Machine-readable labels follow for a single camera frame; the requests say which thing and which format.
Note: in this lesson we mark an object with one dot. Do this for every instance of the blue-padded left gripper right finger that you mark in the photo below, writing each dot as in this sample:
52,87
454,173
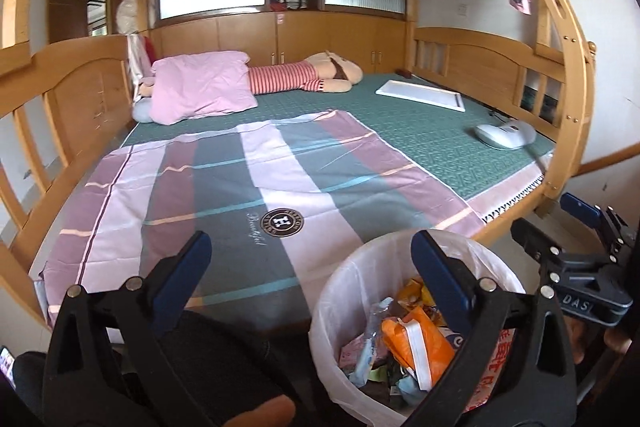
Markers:
536,385

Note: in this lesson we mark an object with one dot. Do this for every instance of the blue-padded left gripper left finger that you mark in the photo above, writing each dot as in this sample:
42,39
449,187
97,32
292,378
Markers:
105,367

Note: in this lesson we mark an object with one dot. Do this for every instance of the orange and white wrapper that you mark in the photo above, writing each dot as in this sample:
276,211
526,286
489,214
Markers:
417,344

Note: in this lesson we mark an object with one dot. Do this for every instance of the white trash bin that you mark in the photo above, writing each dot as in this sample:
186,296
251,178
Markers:
374,271

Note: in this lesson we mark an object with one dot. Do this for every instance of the person's left hand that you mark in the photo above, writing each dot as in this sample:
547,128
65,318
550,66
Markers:
277,412

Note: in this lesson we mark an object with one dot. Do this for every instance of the yellow snack bag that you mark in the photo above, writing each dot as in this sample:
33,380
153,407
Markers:
416,295

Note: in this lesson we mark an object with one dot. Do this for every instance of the white handheld device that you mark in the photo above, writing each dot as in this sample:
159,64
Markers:
511,135

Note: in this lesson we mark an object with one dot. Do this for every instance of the green bed mat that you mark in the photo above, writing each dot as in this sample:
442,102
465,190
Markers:
440,140

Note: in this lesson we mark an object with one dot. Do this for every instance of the striped pink grey bedsheet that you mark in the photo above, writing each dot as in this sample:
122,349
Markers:
284,201

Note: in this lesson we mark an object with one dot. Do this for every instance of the pink pillow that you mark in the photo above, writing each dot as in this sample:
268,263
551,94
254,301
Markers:
192,86

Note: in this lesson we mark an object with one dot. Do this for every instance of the striped plush doll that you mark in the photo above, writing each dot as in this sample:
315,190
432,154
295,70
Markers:
321,72

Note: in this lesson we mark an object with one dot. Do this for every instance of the wooden bunk ladder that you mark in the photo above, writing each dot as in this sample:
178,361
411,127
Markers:
560,36

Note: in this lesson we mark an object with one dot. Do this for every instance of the wooden bed frame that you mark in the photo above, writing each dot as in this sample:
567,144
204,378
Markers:
69,100

